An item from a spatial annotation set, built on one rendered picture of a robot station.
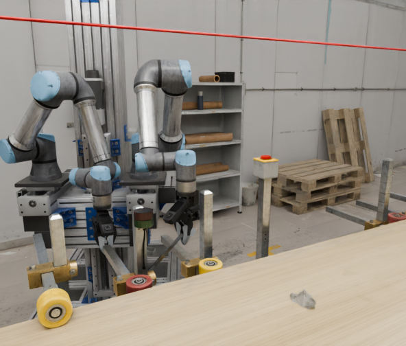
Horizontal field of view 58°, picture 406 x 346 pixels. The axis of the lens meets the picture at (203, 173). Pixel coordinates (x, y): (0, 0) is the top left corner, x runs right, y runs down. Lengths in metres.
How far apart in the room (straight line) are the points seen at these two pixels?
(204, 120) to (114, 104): 2.56
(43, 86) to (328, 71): 4.97
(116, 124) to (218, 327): 1.32
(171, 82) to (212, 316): 0.95
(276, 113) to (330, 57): 1.33
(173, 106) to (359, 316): 1.10
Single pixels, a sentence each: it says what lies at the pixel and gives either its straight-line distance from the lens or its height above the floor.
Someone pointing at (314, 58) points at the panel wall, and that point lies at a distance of 5.78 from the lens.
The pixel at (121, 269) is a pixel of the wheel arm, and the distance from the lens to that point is 1.36.
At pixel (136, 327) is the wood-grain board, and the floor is 0.90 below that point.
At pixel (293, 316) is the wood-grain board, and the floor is 0.90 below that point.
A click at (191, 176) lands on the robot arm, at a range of 1.33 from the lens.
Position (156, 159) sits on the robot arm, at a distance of 1.41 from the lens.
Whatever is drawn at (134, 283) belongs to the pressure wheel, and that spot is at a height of 0.91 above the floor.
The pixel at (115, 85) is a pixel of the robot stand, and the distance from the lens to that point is 2.00.
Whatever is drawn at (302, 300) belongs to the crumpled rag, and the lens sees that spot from 1.09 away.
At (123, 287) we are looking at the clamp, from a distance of 1.26.
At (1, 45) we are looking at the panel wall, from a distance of 3.74.
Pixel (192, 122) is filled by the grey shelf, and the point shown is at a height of 1.09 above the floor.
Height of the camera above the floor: 1.48
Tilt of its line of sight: 13 degrees down
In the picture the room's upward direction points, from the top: straight up
